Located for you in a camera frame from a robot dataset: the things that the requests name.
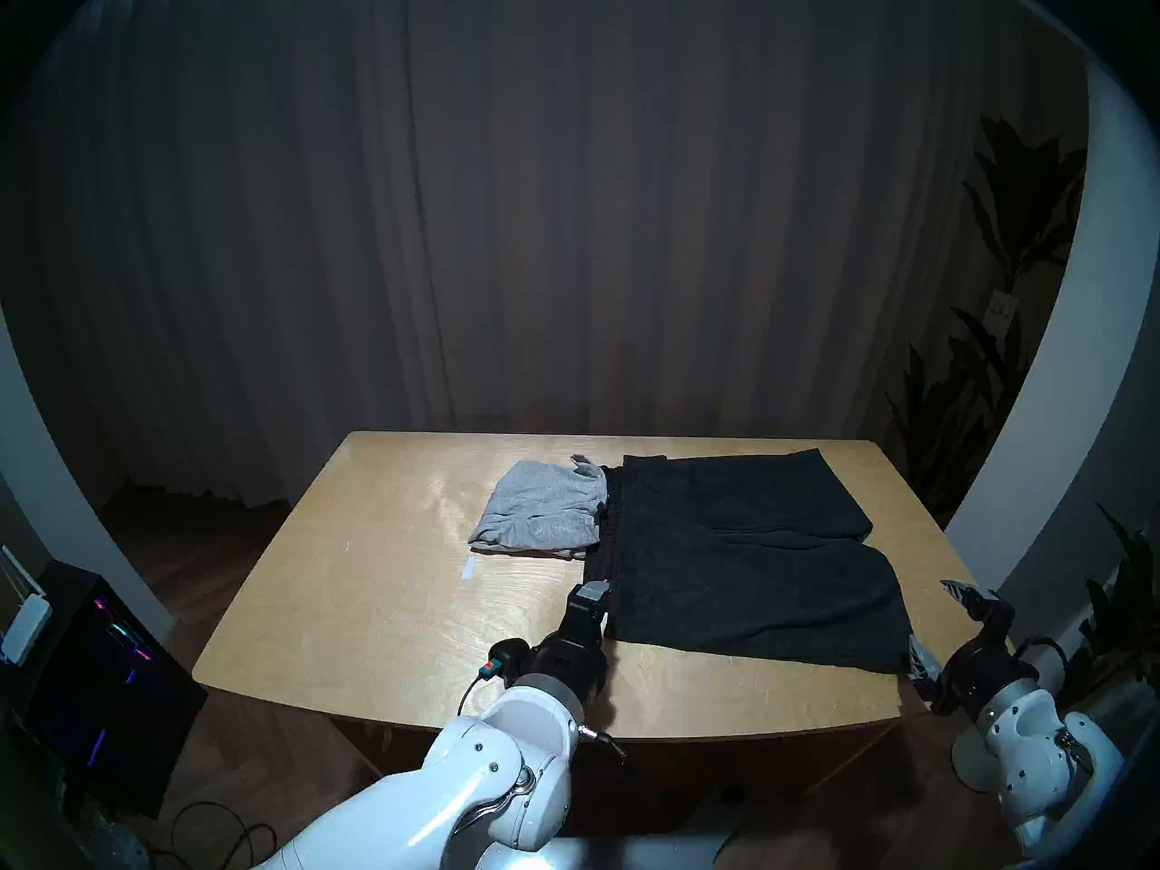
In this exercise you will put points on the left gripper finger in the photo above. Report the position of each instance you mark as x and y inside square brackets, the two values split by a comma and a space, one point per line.
[594, 592]

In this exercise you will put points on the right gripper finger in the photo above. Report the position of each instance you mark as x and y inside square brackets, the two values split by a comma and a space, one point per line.
[924, 662]
[968, 594]

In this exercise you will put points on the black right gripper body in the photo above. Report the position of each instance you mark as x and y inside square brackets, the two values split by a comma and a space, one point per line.
[983, 664]

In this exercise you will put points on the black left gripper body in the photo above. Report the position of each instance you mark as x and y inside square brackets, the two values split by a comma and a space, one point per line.
[571, 651]

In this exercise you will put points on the grey shorts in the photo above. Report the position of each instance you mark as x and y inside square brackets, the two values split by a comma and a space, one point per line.
[544, 510]

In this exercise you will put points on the black shorts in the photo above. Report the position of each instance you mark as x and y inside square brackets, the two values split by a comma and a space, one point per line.
[752, 560]

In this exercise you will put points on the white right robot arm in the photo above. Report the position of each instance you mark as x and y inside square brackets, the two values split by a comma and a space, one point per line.
[1033, 750]

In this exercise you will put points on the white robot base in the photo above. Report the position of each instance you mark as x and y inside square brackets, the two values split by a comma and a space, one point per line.
[634, 852]

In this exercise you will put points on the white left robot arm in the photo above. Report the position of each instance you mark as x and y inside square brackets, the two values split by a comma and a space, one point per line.
[435, 796]

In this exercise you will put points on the small dark potted plant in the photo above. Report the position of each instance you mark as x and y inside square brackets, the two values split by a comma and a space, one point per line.
[1124, 623]

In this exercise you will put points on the white plant tag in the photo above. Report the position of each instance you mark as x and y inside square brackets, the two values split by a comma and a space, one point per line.
[1000, 313]

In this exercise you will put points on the tall dark leafy plant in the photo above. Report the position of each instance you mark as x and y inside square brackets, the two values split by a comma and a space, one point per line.
[1024, 207]

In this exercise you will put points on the brown pleated curtain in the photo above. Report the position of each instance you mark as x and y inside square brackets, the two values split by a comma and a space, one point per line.
[544, 198]

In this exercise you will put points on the black computer tower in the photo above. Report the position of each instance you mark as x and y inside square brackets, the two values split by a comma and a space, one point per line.
[109, 696]

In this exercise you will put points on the small white box device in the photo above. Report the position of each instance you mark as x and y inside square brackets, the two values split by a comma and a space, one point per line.
[25, 628]

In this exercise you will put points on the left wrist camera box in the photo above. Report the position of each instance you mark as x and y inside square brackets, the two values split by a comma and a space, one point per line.
[501, 660]

